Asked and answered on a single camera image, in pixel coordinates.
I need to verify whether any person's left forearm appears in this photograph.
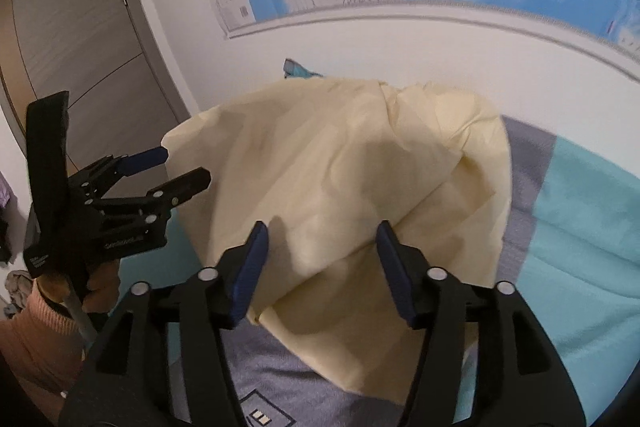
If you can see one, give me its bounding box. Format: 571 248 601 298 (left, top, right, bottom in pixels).
0 279 89 403

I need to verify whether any teal grey patterned bedsheet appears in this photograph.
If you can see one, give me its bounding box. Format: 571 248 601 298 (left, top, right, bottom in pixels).
115 59 640 427

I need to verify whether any cream garment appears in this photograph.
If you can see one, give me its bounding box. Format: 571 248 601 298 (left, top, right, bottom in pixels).
162 77 514 408

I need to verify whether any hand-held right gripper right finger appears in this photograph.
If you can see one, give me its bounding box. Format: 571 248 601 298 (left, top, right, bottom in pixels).
376 220 586 427

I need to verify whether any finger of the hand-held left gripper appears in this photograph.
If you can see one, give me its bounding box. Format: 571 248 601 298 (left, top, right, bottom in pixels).
75 146 169 192
95 167 212 223

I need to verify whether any grey crumpled cloth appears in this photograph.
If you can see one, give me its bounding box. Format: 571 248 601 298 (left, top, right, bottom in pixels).
4 271 35 319

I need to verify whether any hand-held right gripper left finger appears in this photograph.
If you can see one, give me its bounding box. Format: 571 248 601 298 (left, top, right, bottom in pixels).
59 220 269 427

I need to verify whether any wooden door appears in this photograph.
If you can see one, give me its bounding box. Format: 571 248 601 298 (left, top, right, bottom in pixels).
0 0 201 160

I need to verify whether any person's left hand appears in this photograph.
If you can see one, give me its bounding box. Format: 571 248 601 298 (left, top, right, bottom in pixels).
37 257 121 314

